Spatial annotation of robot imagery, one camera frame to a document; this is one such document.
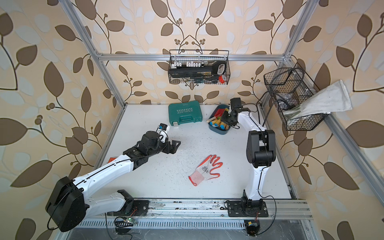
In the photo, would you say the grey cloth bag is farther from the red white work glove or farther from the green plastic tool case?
the green plastic tool case

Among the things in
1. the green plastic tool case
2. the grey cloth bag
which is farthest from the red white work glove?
the grey cloth bag

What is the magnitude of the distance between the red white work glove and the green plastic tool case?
0.31 metres

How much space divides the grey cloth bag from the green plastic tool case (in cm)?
63

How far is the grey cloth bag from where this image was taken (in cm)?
56

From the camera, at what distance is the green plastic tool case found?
3.60 ft

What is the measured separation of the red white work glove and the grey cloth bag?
481 mm

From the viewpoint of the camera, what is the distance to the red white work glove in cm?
85
